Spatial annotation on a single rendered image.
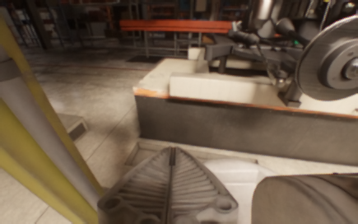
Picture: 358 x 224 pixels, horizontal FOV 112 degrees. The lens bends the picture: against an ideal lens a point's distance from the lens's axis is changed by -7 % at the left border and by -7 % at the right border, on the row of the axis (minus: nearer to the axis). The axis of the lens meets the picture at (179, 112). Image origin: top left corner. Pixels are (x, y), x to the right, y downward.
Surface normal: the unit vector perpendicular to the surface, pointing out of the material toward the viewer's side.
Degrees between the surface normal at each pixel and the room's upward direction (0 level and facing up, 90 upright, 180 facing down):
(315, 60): 90
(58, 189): 90
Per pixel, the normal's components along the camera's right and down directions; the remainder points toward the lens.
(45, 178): 0.98, 0.11
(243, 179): 0.00, 0.22
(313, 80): -0.18, 0.55
